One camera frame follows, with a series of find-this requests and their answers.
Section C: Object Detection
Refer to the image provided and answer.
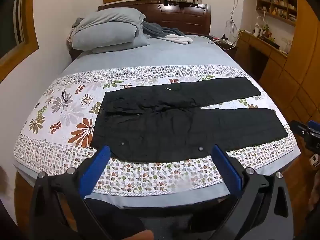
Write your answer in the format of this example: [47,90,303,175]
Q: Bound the white bottles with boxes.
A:
[253,23,266,37]

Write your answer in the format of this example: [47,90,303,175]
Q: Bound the floral quilt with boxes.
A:
[12,64,302,197]

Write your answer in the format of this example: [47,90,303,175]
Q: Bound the bed with blue sheet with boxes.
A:
[12,34,302,210]

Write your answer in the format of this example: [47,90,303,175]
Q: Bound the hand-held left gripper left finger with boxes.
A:
[29,145,112,240]

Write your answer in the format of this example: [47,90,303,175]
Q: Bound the hanging wall cable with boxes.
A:
[226,0,241,32]

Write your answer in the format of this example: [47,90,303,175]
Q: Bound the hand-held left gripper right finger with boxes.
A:
[207,144,295,240]

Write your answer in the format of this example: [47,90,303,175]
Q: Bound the white fluffy cloth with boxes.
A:
[160,34,193,45]

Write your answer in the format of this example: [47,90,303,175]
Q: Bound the blue-grey folded duvet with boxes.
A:
[67,7,150,54]

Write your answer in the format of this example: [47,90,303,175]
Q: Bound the wooden wall shelf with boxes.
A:
[256,0,298,27]

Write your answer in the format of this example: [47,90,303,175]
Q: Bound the wooden desk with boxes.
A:
[236,31,288,80]

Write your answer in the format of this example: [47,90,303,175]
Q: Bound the dark grey knitted blanket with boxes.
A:
[142,21,185,39]

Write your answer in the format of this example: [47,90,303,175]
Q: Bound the white power strip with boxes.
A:
[212,36,236,44]

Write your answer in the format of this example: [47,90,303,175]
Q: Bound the black cable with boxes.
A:
[194,35,216,43]

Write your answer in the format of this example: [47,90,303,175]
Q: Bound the wooden wardrobe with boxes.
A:
[260,0,320,133]

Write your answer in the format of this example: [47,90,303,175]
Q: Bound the black pants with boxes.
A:
[90,76,288,163]

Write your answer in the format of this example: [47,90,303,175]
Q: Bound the dark wooden headboard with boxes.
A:
[98,0,213,37]

